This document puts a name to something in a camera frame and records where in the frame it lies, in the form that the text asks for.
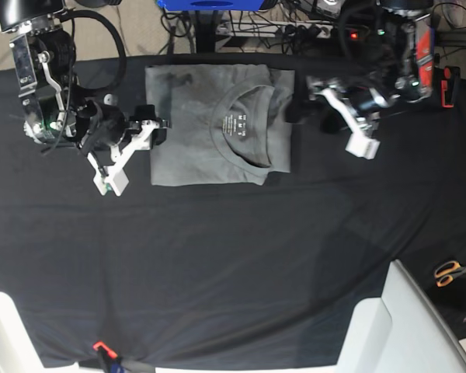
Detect white bin left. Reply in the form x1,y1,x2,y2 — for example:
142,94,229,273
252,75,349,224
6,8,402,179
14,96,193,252
0,292,45,373

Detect white power strip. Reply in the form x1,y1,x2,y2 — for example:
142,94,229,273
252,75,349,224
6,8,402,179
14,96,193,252
216,19,335,39

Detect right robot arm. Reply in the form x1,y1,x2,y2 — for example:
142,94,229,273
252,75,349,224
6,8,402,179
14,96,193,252
0,1,169,155

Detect red blue clamp bottom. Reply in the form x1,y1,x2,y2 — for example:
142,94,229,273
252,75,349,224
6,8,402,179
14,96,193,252
92,341,127,373

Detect grey T-shirt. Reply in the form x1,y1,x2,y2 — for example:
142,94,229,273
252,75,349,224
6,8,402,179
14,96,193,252
145,64,295,187

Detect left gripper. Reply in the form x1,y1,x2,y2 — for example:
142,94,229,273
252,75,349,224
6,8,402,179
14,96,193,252
284,86,391,134

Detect white bin right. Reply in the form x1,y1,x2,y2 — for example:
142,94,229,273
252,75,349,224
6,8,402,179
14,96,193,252
336,260,466,373

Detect white bin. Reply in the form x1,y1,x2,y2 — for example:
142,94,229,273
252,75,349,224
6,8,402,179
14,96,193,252
0,292,45,373
336,260,466,373

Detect black table cloth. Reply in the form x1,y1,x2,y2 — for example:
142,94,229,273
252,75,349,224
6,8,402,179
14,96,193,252
0,71,466,370

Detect blue box on stand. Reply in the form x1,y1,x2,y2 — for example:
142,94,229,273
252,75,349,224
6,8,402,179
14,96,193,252
156,0,264,12

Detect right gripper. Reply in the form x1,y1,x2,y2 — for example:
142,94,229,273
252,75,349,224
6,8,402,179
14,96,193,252
76,100,168,152

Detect red black clamp right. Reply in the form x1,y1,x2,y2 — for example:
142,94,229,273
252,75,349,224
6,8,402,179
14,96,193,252
440,66,461,109

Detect orange handled scissors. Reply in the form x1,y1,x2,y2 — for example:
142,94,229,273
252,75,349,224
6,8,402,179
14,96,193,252
433,260,466,288

